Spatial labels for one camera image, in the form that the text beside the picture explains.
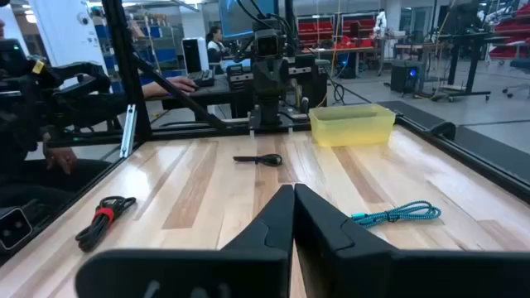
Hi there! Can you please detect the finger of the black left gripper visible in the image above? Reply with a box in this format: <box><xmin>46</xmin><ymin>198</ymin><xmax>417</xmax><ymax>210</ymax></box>
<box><xmin>269</xmin><ymin>98</ymin><xmax>282</xmax><ymax>125</ymax></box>
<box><xmin>258</xmin><ymin>98</ymin><xmax>271</xmax><ymax>125</ymax></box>

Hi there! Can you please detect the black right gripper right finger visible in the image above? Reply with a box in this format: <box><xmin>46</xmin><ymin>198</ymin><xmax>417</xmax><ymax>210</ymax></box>
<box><xmin>293</xmin><ymin>183</ymin><xmax>530</xmax><ymax>298</ymax></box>

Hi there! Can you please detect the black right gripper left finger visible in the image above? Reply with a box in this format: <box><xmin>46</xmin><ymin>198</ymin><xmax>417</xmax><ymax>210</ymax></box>
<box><xmin>74</xmin><ymin>184</ymin><xmax>296</xmax><ymax>298</ymax></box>

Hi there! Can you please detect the thin black cable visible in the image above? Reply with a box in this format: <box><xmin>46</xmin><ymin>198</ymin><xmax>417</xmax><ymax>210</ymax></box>
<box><xmin>233</xmin><ymin>153</ymin><xmax>284</xmax><ymax>167</ymax></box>

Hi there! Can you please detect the teal braided cable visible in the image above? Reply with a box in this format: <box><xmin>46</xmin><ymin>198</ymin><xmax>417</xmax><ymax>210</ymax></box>
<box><xmin>350</xmin><ymin>200</ymin><xmax>442</xmax><ymax>229</ymax></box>

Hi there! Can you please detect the black label printer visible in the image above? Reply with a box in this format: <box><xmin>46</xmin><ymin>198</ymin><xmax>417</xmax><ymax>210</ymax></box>
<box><xmin>225</xmin><ymin>64</ymin><xmax>255</xmax><ymax>91</ymax></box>

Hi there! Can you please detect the person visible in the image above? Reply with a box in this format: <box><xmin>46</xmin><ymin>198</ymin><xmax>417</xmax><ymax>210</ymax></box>
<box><xmin>205</xmin><ymin>25</ymin><xmax>231</xmax><ymax>63</ymax></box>
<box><xmin>0</xmin><ymin>16</ymin><xmax>199</xmax><ymax>216</ymax></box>

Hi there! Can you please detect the black keyboard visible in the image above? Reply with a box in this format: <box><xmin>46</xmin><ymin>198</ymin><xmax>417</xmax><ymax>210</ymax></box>
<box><xmin>186</xmin><ymin>69</ymin><xmax>215</xmax><ymax>88</ymax></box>

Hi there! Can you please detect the large monitor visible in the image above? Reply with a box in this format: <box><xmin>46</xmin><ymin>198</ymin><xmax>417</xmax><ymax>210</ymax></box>
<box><xmin>218</xmin><ymin>0</ymin><xmax>279</xmax><ymax>41</ymax></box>

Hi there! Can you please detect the rack with red bins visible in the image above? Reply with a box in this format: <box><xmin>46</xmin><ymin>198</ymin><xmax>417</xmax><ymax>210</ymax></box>
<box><xmin>488</xmin><ymin>0</ymin><xmax>530</xmax><ymax>60</ymax></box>
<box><xmin>296</xmin><ymin>11</ymin><xmax>378</xmax><ymax>50</ymax></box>

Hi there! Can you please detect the yellow translucent plastic bin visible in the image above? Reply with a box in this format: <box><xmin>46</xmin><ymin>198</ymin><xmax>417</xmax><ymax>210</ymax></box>
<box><xmin>308</xmin><ymin>103</ymin><xmax>397</xmax><ymax>148</ymax></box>

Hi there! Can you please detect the white desktop computer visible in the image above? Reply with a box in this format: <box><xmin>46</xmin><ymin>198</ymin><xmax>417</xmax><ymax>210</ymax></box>
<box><xmin>181</xmin><ymin>36</ymin><xmax>210</xmax><ymax>75</ymax></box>

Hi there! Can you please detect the person's hand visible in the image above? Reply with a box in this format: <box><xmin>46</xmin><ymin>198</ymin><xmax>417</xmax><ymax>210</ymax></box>
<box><xmin>42</xmin><ymin>140</ymin><xmax>79</xmax><ymax>175</ymax></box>
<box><xmin>165</xmin><ymin>76</ymin><xmax>199</xmax><ymax>95</ymax></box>

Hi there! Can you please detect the shelf with blue bins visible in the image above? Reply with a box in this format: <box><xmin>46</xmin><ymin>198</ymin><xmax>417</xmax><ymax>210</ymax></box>
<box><xmin>94</xmin><ymin>14</ymin><xmax>180</xmax><ymax>90</ymax></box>

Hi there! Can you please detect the white figure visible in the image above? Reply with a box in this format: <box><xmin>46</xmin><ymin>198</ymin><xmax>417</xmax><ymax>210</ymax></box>
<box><xmin>372</xmin><ymin>10</ymin><xmax>388</xmax><ymax>36</ymax></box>

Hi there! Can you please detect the black computer tower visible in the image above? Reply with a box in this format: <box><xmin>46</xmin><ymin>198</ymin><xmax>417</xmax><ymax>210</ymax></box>
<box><xmin>389</xmin><ymin>60</ymin><xmax>424</xmax><ymax>94</ymax></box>

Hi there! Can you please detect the black standing desk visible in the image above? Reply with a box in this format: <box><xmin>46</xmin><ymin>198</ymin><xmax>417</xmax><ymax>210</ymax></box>
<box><xmin>432</xmin><ymin>31</ymin><xmax>513</xmax><ymax>103</ymax></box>

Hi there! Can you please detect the office chair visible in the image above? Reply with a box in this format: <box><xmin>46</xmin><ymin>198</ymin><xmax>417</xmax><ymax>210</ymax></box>
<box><xmin>501</xmin><ymin>56</ymin><xmax>530</xmax><ymax>99</ymax></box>

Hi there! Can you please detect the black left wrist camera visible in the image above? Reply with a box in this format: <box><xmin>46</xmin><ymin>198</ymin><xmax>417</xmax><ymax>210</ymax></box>
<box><xmin>253</xmin><ymin>28</ymin><xmax>287</xmax><ymax>59</ymax></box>

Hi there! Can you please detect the silver aluminium bracket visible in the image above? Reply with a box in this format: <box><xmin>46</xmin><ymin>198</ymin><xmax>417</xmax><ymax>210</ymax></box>
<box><xmin>119</xmin><ymin>103</ymin><xmax>138</xmax><ymax>159</ymax></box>

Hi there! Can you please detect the black aluminium table frame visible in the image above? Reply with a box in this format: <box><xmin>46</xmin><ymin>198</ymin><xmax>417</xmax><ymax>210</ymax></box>
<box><xmin>0</xmin><ymin>0</ymin><xmax>530</xmax><ymax>268</ymax></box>

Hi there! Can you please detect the short black cable red strap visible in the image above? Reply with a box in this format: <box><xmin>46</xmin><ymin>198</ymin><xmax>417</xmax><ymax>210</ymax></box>
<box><xmin>74</xmin><ymin>195</ymin><xmax>137</xmax><ymax>253</ymax></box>

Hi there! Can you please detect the black frame hook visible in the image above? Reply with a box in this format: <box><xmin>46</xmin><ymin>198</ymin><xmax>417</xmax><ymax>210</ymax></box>
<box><xmin>426</xmin><ymin>120</ymin><xmax>457</xmax><ymax>142</ymax></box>

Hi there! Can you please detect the black table-level camera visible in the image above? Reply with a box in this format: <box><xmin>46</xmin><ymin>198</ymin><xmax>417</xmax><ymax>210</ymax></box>
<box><xmin>0</xmin><ymin>206</ymin><xmax>33</xmax><ymax>254</ymax></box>

